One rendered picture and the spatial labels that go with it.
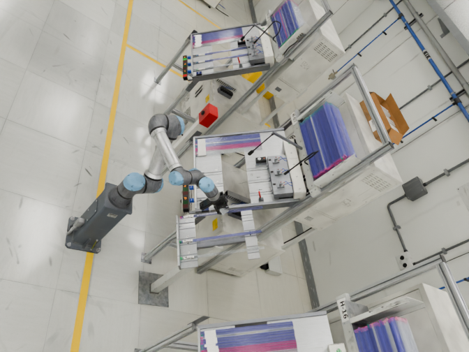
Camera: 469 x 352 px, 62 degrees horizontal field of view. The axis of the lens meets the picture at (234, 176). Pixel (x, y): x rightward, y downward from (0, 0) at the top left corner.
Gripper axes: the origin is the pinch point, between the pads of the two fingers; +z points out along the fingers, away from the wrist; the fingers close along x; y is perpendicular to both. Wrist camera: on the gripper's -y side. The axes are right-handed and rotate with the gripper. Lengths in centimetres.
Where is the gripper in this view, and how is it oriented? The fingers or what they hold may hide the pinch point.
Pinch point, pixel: (221, 211)
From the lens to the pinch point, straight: 238.5
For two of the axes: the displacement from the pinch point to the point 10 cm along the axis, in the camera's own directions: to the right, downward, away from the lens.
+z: 2.8, 5.2, 8.1
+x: -1.3, -8.1, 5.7
